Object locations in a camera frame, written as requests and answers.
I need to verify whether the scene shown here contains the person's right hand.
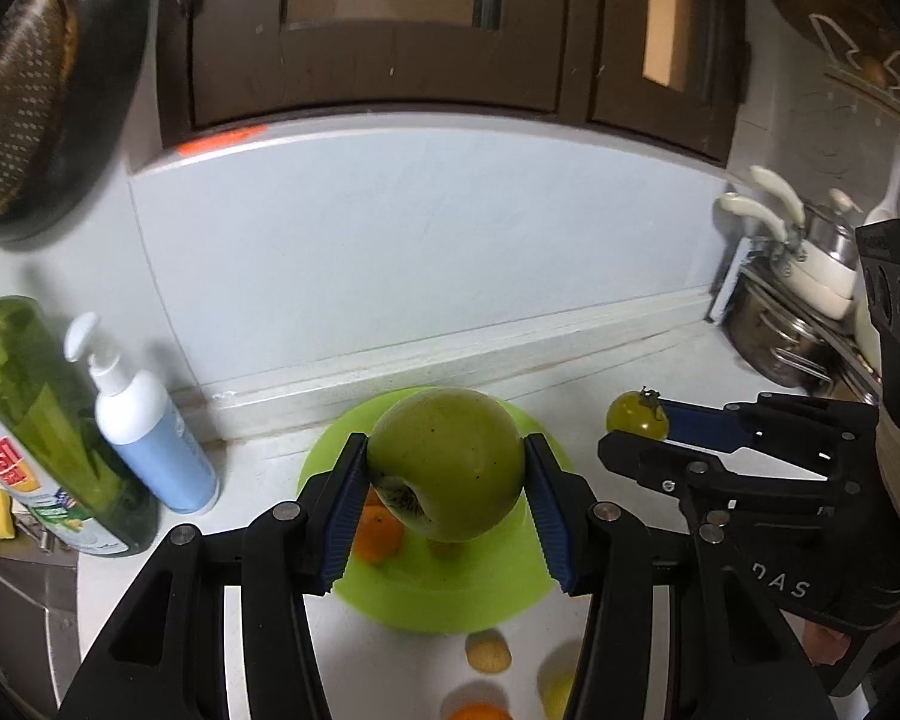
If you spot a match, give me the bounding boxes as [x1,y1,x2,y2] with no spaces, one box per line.
[799,619,852,668]

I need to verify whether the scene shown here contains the white pump bottle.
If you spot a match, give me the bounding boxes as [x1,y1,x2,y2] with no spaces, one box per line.
[65,311,220,516]

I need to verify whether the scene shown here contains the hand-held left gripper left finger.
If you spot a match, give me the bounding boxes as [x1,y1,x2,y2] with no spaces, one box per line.
[58,431,370,720]

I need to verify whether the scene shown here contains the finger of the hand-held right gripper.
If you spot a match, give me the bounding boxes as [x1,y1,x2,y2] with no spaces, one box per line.
[597,429,721,500]
[658,394,766,452]

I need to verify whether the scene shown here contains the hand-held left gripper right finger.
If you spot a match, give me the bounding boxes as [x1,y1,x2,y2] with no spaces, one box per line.
[523,431,833,720]

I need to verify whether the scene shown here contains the white saucepan cream handle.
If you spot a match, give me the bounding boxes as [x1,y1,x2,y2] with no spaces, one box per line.
[748,165,860,293]
[715,193,860,320]

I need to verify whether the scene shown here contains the yellow-green apple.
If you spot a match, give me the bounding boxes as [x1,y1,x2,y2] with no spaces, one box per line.
[541,669,580,717]

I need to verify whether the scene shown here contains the black frying pan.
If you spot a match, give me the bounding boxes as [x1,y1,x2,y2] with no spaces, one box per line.
[0,0,151,242]

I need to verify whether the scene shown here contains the green dish soap bottle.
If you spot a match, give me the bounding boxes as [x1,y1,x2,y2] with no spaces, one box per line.
[0,279,158,557]

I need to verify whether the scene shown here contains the wooden cutting board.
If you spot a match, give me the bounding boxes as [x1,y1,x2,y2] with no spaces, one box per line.
[742,0,900,158]

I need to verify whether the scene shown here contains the dark wooden window frame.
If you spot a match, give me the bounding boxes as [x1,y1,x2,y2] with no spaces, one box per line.
[156,0,751,166]

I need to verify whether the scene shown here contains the white ladle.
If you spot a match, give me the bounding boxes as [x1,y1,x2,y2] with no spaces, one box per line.
[866,133,900,226]

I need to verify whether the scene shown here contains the brown longan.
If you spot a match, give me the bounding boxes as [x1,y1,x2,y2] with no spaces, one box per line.
[465,630,512,674]

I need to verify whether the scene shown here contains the yellow-green cherry tomato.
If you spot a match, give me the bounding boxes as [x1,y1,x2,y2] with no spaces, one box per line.
[606,386,670,440]

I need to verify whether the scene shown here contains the large steel pot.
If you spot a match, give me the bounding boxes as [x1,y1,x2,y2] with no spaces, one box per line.
[722,270,841,391]

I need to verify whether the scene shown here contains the large mandarin orange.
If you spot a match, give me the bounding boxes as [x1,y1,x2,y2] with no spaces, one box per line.
[352,487,407,566]

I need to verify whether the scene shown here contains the white pot rack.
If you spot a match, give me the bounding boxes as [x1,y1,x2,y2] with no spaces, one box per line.
[709,236,886,398]

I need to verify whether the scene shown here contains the large green apple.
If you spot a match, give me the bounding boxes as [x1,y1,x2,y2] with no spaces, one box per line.
[365,388,527,543]

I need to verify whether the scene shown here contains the green plate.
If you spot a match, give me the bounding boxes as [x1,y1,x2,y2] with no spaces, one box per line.
[296,388,575,635]

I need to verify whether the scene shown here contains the steel pot with lid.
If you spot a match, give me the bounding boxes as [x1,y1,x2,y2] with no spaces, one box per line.
[802,189,863,267]

